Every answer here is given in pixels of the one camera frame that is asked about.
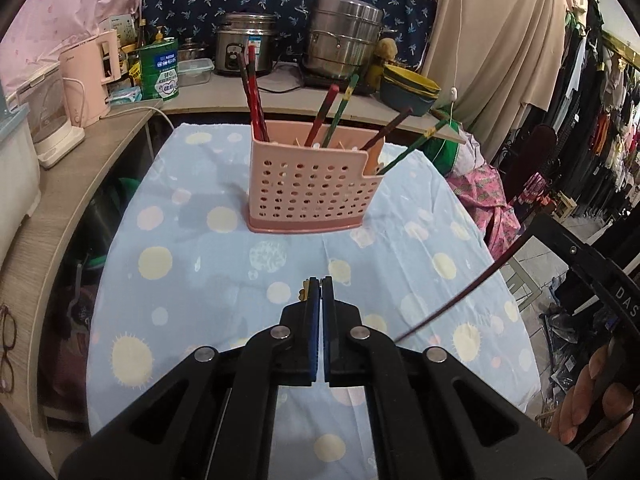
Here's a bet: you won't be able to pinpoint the pale blue plastic bin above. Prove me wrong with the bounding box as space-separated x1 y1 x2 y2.
0 95 41 266

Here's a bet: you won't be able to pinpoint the beige curtain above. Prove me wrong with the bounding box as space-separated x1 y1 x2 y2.
417 0 571 161

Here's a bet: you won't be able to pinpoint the white clear-lidded appliance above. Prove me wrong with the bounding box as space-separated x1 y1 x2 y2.
20 62 86 170

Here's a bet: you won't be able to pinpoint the glass food container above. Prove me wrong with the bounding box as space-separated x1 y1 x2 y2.
176 57 216 87

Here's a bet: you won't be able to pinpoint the wooden stool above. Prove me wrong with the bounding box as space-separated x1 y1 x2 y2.
547 192 578 221

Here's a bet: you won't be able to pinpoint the blue printed tablecloth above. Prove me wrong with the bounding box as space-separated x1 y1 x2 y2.
86 122 541 480

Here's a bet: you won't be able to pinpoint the green bag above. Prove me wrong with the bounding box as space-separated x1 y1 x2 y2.
422 110 463 176

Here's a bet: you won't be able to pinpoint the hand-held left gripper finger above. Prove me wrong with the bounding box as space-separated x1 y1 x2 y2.
59 276 321 480
321 276 587 480

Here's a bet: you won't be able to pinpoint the pink electric kettle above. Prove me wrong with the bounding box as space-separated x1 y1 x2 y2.
59 46 112 128

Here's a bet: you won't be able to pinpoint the pink floral cloth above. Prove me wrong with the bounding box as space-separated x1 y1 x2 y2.
446 130 521 261

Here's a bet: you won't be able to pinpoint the steel rice cooker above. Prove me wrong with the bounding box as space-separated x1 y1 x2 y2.
215 12 280 78

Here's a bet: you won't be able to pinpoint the black induction cooker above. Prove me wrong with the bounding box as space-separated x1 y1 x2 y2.
300 67 381 96

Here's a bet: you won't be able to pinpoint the pink wall cloth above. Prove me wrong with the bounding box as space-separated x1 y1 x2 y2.
0 0 166 91

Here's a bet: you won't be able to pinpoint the white power cable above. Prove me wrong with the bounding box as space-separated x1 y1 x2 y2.
107 105 173 131

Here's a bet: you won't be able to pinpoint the dark red chopstick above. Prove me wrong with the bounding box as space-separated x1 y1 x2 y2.
236 51 271 143
360 106 415 152
395 234 530 346

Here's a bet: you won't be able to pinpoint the stack of blue bowls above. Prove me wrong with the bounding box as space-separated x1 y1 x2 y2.
379 63 442 116

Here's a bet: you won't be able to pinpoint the rack of hanging clothes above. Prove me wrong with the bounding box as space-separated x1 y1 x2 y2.
510 0 640 221

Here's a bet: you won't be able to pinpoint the steel steamer pot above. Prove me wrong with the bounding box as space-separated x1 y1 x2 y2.
302 0 386 81

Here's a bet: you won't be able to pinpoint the blue tissue packet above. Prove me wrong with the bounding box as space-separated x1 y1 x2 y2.
107 85 143 107

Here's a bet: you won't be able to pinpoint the green tin can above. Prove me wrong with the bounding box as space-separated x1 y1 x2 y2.
138 37 181 102

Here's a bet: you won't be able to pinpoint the pink tall appliance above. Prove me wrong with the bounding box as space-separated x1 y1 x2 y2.
94 29 125 83

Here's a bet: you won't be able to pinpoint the dark metal chair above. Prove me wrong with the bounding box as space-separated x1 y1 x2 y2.
500 125 558 196

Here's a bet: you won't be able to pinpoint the person's right hand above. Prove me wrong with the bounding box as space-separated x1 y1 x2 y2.
549 344 640 456

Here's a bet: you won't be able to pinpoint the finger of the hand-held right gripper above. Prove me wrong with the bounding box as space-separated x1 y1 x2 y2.
530 211 602 287

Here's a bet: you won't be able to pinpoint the eyeglasses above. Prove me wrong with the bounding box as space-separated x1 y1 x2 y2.
0 304 18 396

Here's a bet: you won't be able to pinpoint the green chopstick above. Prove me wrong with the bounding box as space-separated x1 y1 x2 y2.
376 117 453 176
320 74 361 150

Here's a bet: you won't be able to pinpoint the small pot with glass lid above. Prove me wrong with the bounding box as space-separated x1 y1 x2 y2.
177 37 211 63

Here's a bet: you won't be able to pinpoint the white cord with switch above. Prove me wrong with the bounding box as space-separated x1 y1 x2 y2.
447 0 463 111

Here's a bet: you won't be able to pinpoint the pink perforated utensil holder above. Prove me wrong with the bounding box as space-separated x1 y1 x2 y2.
245 135 386 234

